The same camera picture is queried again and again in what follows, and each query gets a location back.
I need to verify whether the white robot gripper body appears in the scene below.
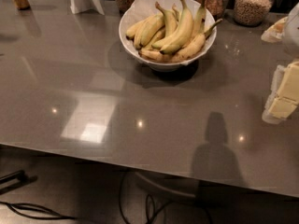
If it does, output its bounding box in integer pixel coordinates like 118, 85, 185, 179
282, 3, 299, 59

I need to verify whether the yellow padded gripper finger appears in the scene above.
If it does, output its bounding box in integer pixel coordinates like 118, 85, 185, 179
262, 61, 299, 124

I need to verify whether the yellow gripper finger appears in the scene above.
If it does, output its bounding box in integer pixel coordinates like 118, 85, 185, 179
261, 17, 287, 43

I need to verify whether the large front yellow-green banana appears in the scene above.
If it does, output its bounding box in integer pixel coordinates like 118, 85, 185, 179
151, 0, 193, 54

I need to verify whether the green banana upright right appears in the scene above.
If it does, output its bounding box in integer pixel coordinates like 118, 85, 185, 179
191, 0, 206, 39

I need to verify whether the green banana upright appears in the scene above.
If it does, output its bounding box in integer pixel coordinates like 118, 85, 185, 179
191, 0, 206, 39
155, 2, 177, 36

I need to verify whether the ripe banana at right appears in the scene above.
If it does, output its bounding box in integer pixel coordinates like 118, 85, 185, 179
171, 19, 222, 63

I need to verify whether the green banana upright centre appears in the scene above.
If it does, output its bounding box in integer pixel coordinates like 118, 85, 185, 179
155, 2, 177, 36

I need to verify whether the brown-spotted banana at bottom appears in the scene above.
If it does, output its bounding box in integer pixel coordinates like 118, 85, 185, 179
138, 49, 172, 63

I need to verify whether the yellow banana at left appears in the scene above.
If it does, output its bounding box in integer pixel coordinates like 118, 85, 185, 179
125, 14, 164, 49

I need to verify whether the white paper bowl liner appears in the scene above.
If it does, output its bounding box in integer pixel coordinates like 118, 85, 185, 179
123, 0, 159, 24

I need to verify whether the white ceramic bowl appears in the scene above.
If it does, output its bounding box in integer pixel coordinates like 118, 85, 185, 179
119, 0, 217, 72

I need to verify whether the glass jar of chickpeas right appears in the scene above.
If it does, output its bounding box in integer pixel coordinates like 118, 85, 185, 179
234, 0, 274, 26

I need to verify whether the white table pedestal base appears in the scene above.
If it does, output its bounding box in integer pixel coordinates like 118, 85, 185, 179
135, 171, 198, 202

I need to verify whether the black floor cable centre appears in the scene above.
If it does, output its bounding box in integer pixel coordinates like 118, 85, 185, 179
118, 170, 214, 224

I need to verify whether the black floor cable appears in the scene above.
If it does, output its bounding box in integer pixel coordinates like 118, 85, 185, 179
118, 170, 214, 224
0, 201, 78, 221

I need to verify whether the black metal floor bracket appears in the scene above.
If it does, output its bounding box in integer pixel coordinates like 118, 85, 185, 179
0, 170, 37, 195

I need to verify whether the black floor cable left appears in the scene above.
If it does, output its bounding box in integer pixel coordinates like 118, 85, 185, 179
0, 201, 78, 221

